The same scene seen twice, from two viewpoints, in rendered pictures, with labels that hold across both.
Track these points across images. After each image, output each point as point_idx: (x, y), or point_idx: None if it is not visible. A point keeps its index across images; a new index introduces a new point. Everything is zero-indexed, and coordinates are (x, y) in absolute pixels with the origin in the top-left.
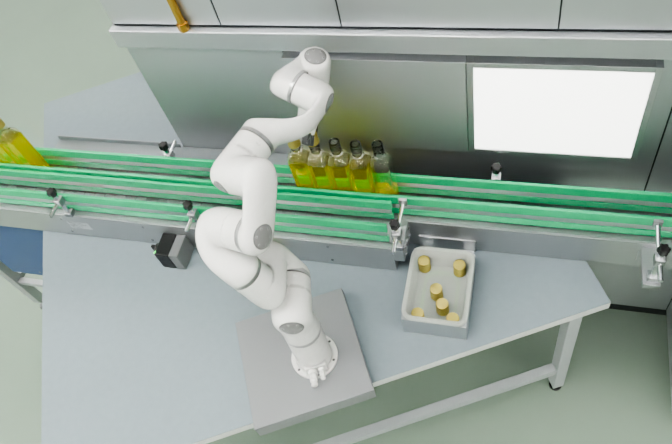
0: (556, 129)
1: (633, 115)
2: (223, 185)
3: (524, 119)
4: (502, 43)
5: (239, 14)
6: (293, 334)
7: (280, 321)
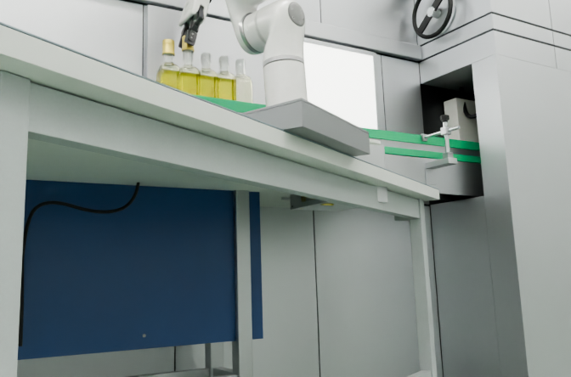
0: (334, 104)
1: (370, 92)
2: None
3: (315, 92)
4: None
5: None
6: (297, 25)
7: (288, 0)
